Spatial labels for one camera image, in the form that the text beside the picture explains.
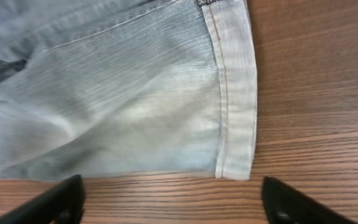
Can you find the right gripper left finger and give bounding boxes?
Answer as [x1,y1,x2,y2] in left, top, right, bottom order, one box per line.
[0,175,85,224]

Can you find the light blue denim jeans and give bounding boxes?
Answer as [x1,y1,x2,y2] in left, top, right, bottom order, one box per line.
[0,0,257,180]

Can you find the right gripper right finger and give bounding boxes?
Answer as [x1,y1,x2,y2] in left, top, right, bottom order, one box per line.
[261,177,357,224]

